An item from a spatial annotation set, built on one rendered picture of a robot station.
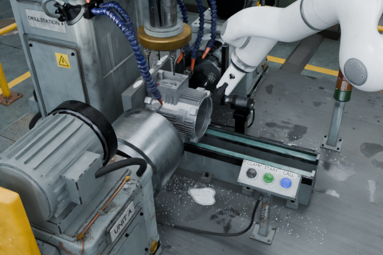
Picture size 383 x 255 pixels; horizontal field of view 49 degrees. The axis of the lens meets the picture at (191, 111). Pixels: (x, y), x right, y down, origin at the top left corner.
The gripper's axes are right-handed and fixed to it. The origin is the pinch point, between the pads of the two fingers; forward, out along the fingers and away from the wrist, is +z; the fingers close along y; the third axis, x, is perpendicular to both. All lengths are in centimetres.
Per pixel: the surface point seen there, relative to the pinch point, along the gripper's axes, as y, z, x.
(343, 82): 33.2, -13.0, -34.0
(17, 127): 29, 133, 81
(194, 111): -1.0, 11.2, 2.8
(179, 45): 1.4, -5.7, 19.3
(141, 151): -31.7, 7.5, 7.8
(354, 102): 71, 11, -54
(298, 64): 239, 104, -45
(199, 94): 5.9, 9.4, 4.9
